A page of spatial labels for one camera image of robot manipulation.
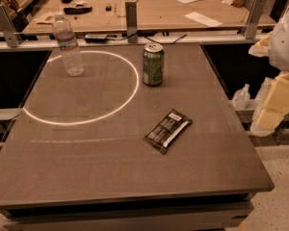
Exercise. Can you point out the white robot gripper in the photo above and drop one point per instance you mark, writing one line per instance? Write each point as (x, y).
(285, 45)

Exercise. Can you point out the green soda can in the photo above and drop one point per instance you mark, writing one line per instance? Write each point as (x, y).
(153, 63)

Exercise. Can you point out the black rxbar chocolate wrapper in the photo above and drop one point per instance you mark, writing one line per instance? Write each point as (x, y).
(167, 130)

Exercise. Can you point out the small clear sanitizer bottle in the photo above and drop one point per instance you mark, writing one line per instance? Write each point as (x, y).
(241, 98)

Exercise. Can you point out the small white paper slip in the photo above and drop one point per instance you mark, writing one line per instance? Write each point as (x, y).
(202, 19)

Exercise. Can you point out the small black block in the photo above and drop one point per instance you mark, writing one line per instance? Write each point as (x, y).
(108, 8)

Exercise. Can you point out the black power adapter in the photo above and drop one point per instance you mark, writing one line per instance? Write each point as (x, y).
(92, 38)

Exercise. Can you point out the black tool on table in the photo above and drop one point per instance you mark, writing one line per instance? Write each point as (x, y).
(77, 10)

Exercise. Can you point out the clear plastic water bottle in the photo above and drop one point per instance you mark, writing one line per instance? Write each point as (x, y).
(68, 44)

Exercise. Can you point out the right metal bracket post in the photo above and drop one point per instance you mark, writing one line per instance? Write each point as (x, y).
(256, 10)

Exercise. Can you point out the metal bracket post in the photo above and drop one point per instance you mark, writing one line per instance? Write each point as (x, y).
(131, 21)
(11, 36)
(256, 10)

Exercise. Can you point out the middle metal bracket post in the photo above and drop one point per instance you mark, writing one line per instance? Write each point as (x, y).
(131, 21)

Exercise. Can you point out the left metal bracket post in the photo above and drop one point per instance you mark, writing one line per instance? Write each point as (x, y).
(11, 36)

